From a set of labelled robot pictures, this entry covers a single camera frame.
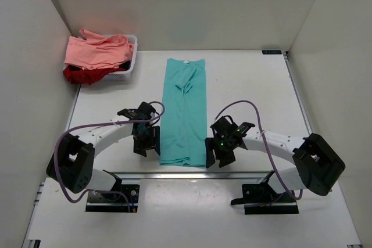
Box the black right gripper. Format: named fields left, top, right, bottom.
left=205, top=135, right=234, bottom=168

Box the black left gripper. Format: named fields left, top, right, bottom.
left=133, top=123, right=160, bottom=156

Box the teal t shirt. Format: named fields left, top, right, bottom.
left=159, top=59, right=207, bottom=168

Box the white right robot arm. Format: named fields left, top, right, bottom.
left=205, top=122, right=346, bottom=202

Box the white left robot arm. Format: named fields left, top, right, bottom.
left=46, top=115, right=160, bottom=200

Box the white plastic basket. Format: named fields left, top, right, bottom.
left=102, top=34, right=138, bottom=81

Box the red t shirt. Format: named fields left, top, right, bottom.
left=63, top=66, right=116, bottom=85

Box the pink t shirt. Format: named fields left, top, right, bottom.
left=65, top=29, right=135, bottom=70

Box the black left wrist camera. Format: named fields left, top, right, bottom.
left=117, top=102, right=159, bottom=122

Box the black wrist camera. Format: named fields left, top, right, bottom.
left=117, top=102, right=159, bottom=122
left=210, top=115, right=255, bottom=138

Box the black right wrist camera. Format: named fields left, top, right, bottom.
left=210, top=115, right=255, bottom=138

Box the aluminium table rail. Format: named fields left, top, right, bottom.
left=115, top=172, right=268, bottom=179

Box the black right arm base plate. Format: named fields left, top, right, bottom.
left=230, top=171, right=299, bottom=215

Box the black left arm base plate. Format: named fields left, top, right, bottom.
left=85, top=184, right=140, bottom=213

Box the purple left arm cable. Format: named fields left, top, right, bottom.
left=53, top=101, right=166, bottom=213

